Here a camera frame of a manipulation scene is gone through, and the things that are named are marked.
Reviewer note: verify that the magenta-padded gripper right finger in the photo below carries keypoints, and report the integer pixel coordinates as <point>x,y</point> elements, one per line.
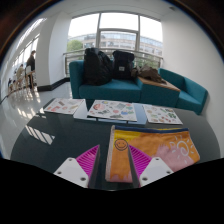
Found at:
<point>156,170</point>

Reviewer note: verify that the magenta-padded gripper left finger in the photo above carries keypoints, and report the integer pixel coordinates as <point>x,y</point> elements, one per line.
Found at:
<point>71,170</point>

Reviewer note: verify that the sticker sheet with green items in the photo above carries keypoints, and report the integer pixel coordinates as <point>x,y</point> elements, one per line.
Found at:
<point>161,114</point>

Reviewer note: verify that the sticker sheet with red items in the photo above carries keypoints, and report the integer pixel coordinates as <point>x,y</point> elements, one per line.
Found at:
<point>63,106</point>

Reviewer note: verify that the large colourful sticker sheet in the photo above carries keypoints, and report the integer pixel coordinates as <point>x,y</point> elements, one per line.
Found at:
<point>111,110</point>

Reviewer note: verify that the wooden sofa table top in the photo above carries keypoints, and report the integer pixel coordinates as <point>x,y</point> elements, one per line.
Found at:
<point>160,84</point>

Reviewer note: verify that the teal sofa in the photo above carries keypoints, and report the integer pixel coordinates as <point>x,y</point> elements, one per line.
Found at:
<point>113,90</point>

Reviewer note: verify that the brown jacket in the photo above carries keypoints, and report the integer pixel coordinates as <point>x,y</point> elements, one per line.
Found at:
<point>150,73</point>

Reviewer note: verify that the large plain black backpack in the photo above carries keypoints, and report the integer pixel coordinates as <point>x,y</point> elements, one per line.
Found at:
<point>96,66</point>

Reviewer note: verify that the black backpack with label patch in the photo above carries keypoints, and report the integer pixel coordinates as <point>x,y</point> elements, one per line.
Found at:
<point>122,65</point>

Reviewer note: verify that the person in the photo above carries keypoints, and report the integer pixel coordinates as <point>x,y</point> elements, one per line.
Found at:
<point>31,66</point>

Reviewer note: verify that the metal window railing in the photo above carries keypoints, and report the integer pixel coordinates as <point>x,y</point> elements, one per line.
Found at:
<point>75,53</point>

